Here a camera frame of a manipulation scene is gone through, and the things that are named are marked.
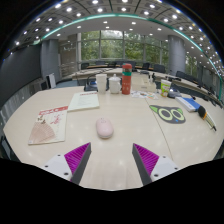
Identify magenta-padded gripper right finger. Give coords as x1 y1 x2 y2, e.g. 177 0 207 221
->
131 143 181 187

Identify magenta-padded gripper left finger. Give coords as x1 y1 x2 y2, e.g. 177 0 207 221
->
42 142 92 186

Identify pink computer mouse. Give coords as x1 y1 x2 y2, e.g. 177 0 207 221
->
95 117 115 140

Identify black cat-face mouse pad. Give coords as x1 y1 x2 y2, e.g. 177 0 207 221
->
148 104 187 125

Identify red-titled magazine with fan picture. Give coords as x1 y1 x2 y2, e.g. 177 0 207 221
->
27 105 69 146

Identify white booklet with red heading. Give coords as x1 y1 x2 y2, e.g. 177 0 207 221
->
67 91 101 112

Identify colourful sticker sheet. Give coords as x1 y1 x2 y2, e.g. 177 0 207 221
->
130 90 159 101

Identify blue and white book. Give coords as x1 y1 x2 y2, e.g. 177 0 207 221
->
175 96 202 113

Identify black conference microphone unit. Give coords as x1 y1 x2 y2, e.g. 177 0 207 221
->
167 87 183 100
83 75 98 92

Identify black microphone with yellow band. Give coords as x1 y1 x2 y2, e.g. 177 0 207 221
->
197 105 218 132

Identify green printed drink cup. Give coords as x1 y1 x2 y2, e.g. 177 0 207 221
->
160 79 172 98

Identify white paper cup stack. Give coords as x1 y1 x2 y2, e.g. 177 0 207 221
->
95 73 108 95

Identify white lidded mug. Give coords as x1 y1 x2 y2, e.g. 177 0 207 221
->
108 73 122 95

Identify white standing board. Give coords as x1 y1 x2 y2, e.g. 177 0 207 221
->
46 73 57 89

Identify red thermos with green band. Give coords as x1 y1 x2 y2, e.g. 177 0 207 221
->
121 62 133 96

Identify long curved conference table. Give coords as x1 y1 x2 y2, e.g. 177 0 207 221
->
70 66 124 81

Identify dark office chairs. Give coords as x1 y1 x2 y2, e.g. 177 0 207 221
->
79 60 221 101

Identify ceiling lights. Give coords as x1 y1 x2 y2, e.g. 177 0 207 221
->
13 0 224 73

